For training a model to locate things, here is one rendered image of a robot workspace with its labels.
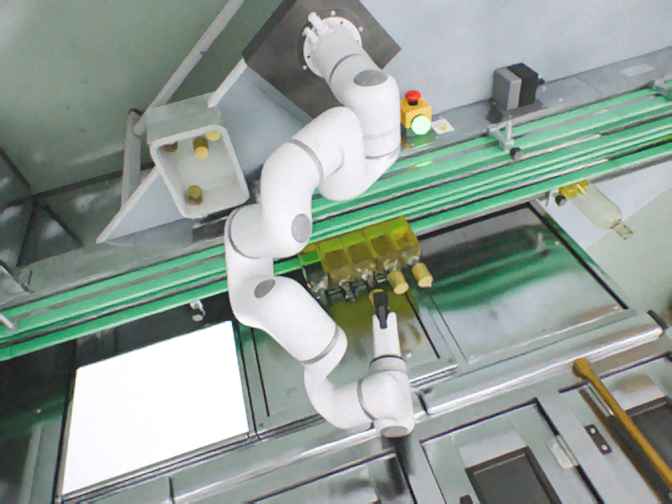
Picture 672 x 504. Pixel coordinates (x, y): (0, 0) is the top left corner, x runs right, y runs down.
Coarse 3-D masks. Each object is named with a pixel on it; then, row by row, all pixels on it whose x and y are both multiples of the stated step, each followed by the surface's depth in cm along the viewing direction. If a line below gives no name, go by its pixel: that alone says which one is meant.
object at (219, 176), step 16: (208, 128) 103; (224, 128) 105; (160, 144) 103; (208, 144) 114; (224, 144) 115; (160, 160) 106; (176, 160) 114; (192, 160) 115; (208, 160) 116; (224, 160) 118; (176, 176) 116; (192, 176) 118; (208, 176) 119; (224, 176) 121; (240, 176) 114; (176, 192) 113; (208, 192) 122; (224, 192) 121; (240, 192) 120; (192, 208) 119; (208, 208) 118; (224, 208) 119
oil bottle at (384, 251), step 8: (376, 224) 119; (368, 232) 118; (376, 232) 118; (384, 232) 117; (368, 240) 116; (376, 240) 116; (384, 240) 115; (376, 248) 114; (384, 248) 113; (392, 248) 113; (376, 256) 112; (384, 256) 112; (392, 256) 112; (376, 264) 114; (384, 264) 112; (384, 272) 113
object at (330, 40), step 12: (312, 12) 94; (312, 24) 94; (324, 24) 95; (336, 24) 98; (348, 24) 98; (312, 36) 96; (324, 36) 95; (336, 36) 94; (348, 36) 95; (312, 48) 99; (324, 48) 94; (336, 48) 91; (348, 48) 90; (360, 48) 91; (312, 60) 102; (324, 60) 93; (336, 60) 89; (324, 72) 93
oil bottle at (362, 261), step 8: (352, 232) 119; (360, 232) 119; (344, 240) 118; (352, 240) 117; (360, 240) 117; (344, 248) 117; (352, 248) 115; (360, 248) 115; (368, 248) 115; (352, 256) 113; (360, 256) 113; (368, 256) 113; (352, 264) 112; (360, 264) 111; (368, 264) 111; (360, 272) 111; (376, 272) 113; (360, 280) 113
